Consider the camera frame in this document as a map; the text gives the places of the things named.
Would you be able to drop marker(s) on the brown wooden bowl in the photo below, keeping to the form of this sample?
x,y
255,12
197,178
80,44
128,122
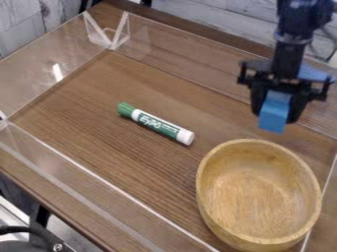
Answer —
x,y
259,195

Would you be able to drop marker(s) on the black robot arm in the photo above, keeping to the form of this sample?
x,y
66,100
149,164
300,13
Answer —
x,y
302,17

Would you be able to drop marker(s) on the green Expo marker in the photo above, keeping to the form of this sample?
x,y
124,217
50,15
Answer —
x,y
157,124

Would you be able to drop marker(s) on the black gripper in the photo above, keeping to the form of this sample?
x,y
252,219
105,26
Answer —
x,y
260,79

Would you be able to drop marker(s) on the clear acrylic tray walls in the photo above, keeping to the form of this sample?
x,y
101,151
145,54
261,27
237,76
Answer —
x,y
117,180

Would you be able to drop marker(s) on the blue foam block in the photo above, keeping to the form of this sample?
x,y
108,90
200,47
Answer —
x,y
275,112

